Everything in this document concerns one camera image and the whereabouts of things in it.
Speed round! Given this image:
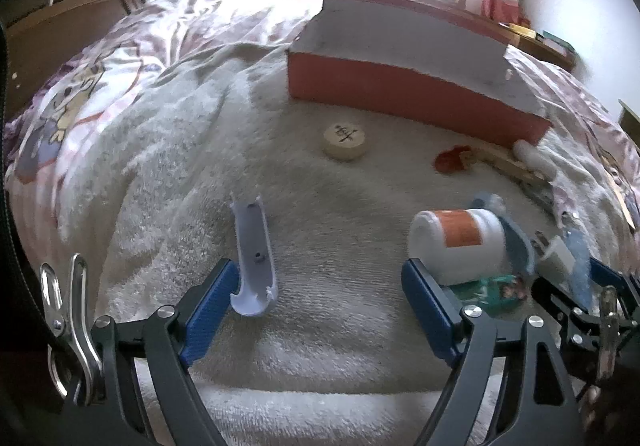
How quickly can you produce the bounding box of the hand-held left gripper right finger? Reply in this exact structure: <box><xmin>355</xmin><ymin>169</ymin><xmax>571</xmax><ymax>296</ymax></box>
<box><xmin>401</xmin><ymin>259</ymin><xmax>583</xmax><ymax>446</ymax></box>

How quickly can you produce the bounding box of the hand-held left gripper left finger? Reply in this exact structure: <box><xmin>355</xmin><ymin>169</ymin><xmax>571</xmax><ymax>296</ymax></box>
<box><xmin>92</xmin><ymin>259</ymin><xmax>239</xmax><ymax>446</ymax></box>

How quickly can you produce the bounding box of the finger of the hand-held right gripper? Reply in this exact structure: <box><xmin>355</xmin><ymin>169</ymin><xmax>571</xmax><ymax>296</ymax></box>
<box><xmin>590</xmin><ymin>256</ymin><xmax>640</xmax><ymax>314</ymax></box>
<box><xmin>532</xmin><ymin>276</ymin><xmax>601</xmax><ymax>354</ymax></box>

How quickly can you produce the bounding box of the lilac plastic shell piece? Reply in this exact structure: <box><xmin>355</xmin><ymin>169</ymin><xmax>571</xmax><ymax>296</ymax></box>
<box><xmin>229</xmin><ymin>195</ymin><xmax>278</xmax><ymax>317</ymax></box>

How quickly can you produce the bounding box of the white bottle with orange label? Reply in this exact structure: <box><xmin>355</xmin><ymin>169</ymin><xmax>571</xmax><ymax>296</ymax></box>
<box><xmin>407</xmin><ymin>207</ymin><xmax>517</xmax><ymax>285</ymax></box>

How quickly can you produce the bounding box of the round wooden chess piece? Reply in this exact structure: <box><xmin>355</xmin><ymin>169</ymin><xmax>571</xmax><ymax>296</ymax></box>
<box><xmin>321</xmin><ymin>122</ymin><xmax>365</xmax><ymax>161</ymax></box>

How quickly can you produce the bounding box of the red cardboard box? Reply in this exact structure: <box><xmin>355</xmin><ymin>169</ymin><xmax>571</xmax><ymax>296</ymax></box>
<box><xmin>286</xmin><ymin>0</ymin><xmax>553</xmax><ymax>147</ymax></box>

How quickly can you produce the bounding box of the white charger plug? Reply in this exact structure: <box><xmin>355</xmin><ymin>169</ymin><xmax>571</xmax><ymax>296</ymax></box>
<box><xmin>534</xmin><ymin>230</ymin><xmax>577</xmax><ymax>278</ymax></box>

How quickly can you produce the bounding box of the metal spring clip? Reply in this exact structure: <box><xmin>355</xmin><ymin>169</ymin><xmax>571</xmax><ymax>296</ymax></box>
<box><xmin>40</xmin><ymin>253</ymin><xmax>103</xmax><ymax>407</ymax></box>

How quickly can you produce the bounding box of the cream fleece towel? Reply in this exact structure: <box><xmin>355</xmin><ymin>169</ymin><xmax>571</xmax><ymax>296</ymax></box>
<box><xmin>55</xmin><ymin>44</ymin><xmax>616</xmax><ymax>446</ymax></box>

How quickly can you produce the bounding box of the wooden nightstand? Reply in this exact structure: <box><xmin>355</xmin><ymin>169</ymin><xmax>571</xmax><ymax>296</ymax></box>
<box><xmin>618</xmin><ymin>99</ymin><xmax>640</xmax><ymax>147</ymax></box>

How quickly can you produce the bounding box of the small red object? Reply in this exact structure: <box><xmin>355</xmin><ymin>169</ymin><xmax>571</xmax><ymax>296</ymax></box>
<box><xmin>433</xmin><ymin>144</ymin><xmax>472</xmax><ymax>175</ymax></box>

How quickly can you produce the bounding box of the green book stack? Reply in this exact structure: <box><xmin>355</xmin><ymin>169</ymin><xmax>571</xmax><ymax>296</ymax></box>
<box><xmin>541</xmin><ymin>30</ymin><xmax>574</xmax><ymax>50</ymax></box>

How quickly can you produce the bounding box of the pink printed duvet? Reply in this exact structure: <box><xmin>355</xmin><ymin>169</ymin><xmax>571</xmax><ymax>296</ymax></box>
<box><xmin>5</xmin><ymin>0</ymin><xmax>640</xmax><ymax>247</ymax></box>

